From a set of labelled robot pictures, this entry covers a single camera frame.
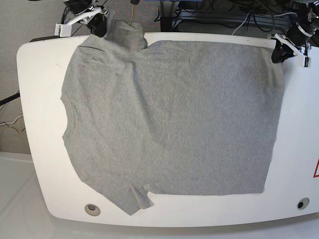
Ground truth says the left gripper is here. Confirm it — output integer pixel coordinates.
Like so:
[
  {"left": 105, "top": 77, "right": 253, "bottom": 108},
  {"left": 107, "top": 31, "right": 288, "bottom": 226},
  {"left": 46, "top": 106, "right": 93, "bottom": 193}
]
[{"left": 268, "top": 23, "right": 312, "bottom": 63}]

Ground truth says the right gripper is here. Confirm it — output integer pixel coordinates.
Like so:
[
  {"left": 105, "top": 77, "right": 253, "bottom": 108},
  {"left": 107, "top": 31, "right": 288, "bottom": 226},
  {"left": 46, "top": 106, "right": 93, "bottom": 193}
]
[{"left": 63, "top": 3, "right": 108, "bottom": 37}]

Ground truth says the grey T-shirt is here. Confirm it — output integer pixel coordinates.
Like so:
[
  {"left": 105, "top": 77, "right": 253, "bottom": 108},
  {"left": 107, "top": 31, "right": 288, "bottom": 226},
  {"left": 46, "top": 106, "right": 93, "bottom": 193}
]
[{"left": 61, "top": 21, "right": 284, "bottom": 215}]

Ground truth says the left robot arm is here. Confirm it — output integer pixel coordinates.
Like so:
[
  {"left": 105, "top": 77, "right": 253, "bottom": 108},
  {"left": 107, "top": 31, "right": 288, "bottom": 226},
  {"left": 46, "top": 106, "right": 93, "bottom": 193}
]
[{"left": 270, "top": 0, "right": 319, "bottom": 67}]

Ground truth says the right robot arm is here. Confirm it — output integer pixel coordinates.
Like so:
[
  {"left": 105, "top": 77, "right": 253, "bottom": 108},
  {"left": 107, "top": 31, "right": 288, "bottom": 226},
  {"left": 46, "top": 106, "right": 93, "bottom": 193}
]
[{"left": 55, "top": 0, "right": 108, "bottom": 37}]

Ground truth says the black table leg base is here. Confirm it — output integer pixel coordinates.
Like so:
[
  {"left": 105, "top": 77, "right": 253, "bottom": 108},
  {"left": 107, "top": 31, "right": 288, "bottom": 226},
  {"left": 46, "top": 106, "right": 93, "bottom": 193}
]
[{"left": 160, "top": 16, "right": 174, "bottom": 32}]

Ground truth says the red triangle sticker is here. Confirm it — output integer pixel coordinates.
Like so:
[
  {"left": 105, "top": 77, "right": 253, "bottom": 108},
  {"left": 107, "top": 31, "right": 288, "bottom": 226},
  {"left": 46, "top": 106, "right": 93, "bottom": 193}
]
[{"left": 313, "top": 159, "right": 319, "bottom": 178}]

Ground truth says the right table grommet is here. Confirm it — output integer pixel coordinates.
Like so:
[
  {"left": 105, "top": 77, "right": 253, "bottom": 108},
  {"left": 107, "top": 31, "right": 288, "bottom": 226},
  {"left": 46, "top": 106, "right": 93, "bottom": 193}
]
[{"left": 297, "top": 198, "right": 310, "bottom": 210}]

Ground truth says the table grommet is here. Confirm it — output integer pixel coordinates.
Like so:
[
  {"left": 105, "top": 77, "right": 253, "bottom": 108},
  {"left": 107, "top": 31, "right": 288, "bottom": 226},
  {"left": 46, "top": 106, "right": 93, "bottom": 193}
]
[
  {"left": 297, "top": 198, "right": 310, "bottom": 210},
  {"left": 84, "top": 204, "right": 101, "bottom": 217}
]

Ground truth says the left table grommet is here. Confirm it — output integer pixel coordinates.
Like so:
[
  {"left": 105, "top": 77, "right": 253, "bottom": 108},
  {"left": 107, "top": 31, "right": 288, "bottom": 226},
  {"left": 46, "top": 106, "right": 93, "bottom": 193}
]
[{"left": 84, "top": 204, "right": 101, "bottom": 217}]

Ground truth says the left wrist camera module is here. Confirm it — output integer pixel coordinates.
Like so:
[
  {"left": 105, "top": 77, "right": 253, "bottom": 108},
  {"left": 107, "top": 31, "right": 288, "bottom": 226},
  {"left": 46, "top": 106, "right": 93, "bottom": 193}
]
[{"left": 54, "top": 24, "right": 72, "bottom": 37}]

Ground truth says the white cable on floor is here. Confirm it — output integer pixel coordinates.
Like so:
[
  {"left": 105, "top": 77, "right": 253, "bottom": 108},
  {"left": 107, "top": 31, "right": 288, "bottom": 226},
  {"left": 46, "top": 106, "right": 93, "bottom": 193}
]
[{"left": 0, "top": 114, "right": 23, "bottom": 125}]

